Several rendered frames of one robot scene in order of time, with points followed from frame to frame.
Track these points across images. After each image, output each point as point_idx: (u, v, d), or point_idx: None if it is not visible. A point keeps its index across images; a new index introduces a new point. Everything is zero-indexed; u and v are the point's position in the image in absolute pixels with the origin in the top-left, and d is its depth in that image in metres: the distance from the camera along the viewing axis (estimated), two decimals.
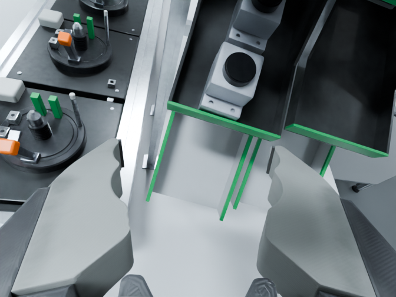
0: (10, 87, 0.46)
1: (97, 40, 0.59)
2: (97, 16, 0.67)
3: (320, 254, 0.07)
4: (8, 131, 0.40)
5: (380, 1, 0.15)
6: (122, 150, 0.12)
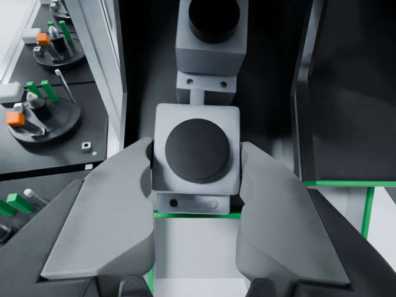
0: None
1: (62, 102, 0.52)
2: None
3: (295, 246, 0.07)
4: None
5: None
6: None
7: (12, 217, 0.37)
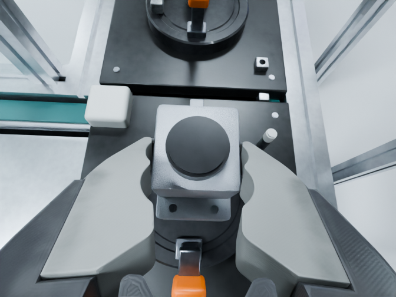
0: (115, 104, 0.26)
1: None
2: None
3: (295, 246, 0.07)
4: None
5: None
6: None
7: None
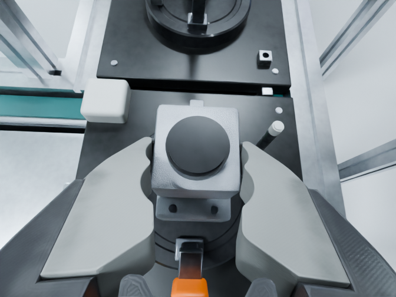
0: (112, 98, 0.25)
1: None
2: None
3: (295, 246, 0.07)
4: None
5: None
6: None
7: None
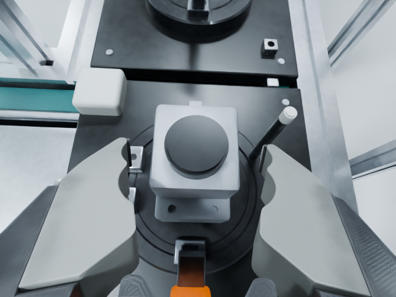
0: (106, 88, 0.24)
1: None
2: None
3: (314, 252, 0.07)
4: (135, 198, 0.19)
5: None
6: (130, 149, 0.12)
7: None
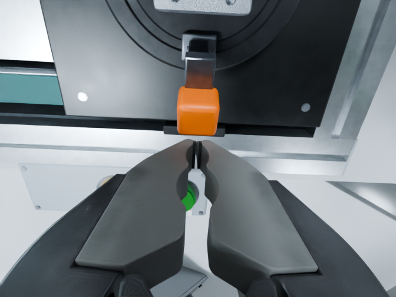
0: None
1: None
2: None
3: (265, 240, 0.07)
4: None
5: None
6: (195, 152, 0.12)
7: None
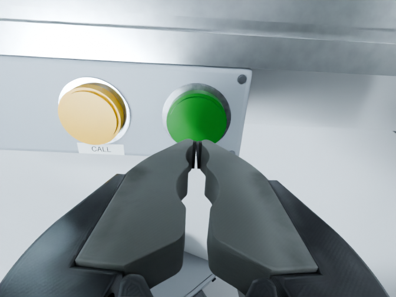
0: None
1: None
2: None
3: (265, 240, 0.07)
4: None
5: None
6: (195, 152, 0.12)
7: None
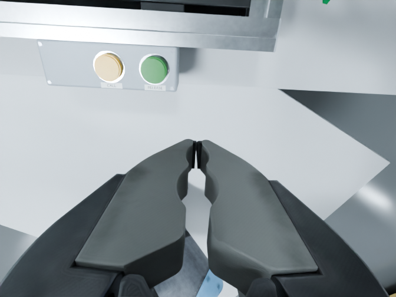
0: None
1: None
2: None
3: (265, 240, 0.07)
4: None
5: None
6: (195, 152, 0.12)
7: None
